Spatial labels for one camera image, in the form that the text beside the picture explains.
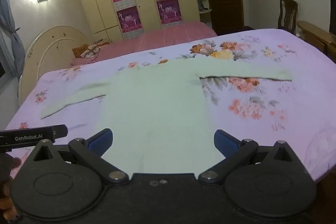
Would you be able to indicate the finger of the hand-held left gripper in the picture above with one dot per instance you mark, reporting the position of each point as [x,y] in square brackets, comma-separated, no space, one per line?
[61,130]

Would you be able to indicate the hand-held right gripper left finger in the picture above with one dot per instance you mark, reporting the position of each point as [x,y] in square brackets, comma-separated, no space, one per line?
[102,141]

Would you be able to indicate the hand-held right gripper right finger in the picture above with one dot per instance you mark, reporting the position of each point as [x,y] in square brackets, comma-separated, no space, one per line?
[225,142]

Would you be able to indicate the pale green long-sleeve shirt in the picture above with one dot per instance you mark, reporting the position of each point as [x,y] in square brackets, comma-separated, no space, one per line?
[157,108]

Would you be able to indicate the person's left hand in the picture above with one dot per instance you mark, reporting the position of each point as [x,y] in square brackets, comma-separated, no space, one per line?
[5,203]

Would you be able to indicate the cream round headboard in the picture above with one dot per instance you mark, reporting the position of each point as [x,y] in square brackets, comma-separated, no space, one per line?
[52,48]

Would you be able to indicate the orange patterned pillow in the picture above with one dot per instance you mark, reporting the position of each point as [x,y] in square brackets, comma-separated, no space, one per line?
[86,50]

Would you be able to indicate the grey curtain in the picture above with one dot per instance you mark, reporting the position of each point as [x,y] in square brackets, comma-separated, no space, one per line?
[8,29]

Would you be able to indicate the bed with pink sheet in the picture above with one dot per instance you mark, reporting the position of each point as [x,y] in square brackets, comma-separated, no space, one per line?
[170,37]

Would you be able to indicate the wooden bed footboard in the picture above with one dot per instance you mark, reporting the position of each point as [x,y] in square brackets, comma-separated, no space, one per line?
[315,32]

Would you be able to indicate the dark wooden chair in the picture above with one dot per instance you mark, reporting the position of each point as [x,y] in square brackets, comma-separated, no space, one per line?
[287,14]

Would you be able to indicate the dark flat screen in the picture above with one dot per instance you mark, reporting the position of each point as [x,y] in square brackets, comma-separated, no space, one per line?
[332,3]

